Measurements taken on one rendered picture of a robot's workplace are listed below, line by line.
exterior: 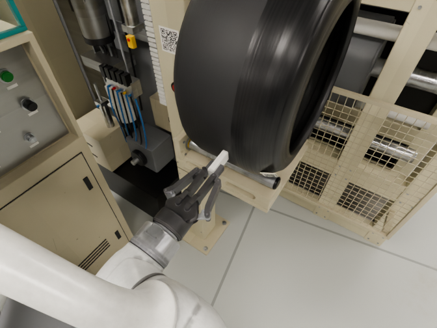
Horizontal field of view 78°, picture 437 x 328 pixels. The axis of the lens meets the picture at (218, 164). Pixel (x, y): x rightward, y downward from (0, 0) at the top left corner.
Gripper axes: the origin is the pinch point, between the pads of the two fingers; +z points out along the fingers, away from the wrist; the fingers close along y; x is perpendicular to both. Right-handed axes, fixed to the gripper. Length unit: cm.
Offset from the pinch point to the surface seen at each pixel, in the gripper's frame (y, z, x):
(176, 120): 34.3, 20.0, 19.6
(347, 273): -55, 37, 114
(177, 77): 13.4, 5.9, -16.4
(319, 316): -49, 7, 110
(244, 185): -1.6, 9.9, 23.2
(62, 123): 63, -7, 12
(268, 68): -6.5, 9.5, -23.1
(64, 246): 58, -39, 55
